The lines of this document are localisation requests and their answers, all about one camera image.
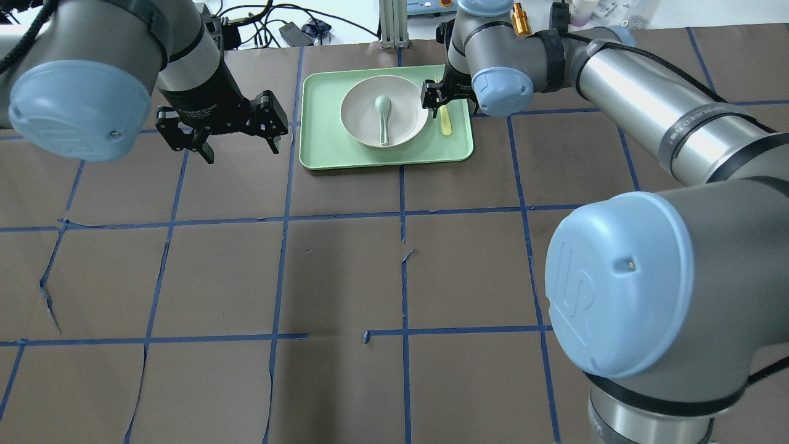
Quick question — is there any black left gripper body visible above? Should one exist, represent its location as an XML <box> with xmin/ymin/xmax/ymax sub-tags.
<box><xmin>155</xmin><ymin>90</ymin><xmax>288</xmax><ymax>152</ymax></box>

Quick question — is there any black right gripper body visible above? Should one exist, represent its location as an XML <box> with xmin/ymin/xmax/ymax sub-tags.
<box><xmin>422</xmin><ymin>73</ymin><xmax>475</xmax><ymax>110</ymax></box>

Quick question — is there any yellow plastic fork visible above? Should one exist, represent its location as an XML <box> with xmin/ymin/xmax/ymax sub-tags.
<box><xmin>435</xmin><ymin>78</ymin><xmax>452</xmax><ymax>137</ymax></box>

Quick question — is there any white round plate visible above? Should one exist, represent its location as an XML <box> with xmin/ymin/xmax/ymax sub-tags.
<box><xmin>339</xmin><ymin>75</ymin><xmax>428</xmax><ymax>148</ymax></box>

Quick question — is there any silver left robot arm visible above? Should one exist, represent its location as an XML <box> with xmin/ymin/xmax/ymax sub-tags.
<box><xmin>2</xmin><ymin>1</ymin><xmax>288</xmax><ymax>164</ymax></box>

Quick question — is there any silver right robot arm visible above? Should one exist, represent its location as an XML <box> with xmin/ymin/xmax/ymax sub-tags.
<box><xmin>269</xmin><ymin>92</ymin><xmax>678</xmax><ymax>443</ymax></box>

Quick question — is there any light green plastic spoon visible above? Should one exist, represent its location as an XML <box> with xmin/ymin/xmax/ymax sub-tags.
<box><xmin>374</xmin><ymin>95</ymin><xmax>392</xmax><ymax>146</ymax></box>

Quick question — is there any light green plastic tray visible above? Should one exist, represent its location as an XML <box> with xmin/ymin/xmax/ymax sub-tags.
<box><xmin>299</xmin><ymin>65</ymin><xmax>474</xmax><ymax>170</ymax></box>

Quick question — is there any gold metal cylinder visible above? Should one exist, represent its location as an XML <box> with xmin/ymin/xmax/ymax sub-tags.
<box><xmin>511</xmin><ymin>2</ymin><xmax>532</xmax><ymax>37</ymax></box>

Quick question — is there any black power adapter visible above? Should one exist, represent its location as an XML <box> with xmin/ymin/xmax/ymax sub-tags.
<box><xmin>279</xmin><ymin>22</ymin><xmax>314</xmax><ymax>47</ymax></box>

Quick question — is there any aluminium frame post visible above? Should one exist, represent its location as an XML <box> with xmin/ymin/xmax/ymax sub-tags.
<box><xmin>378</xmin><ymin>0</ymin><xmax>411</xmax><ymax>49</ymax></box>

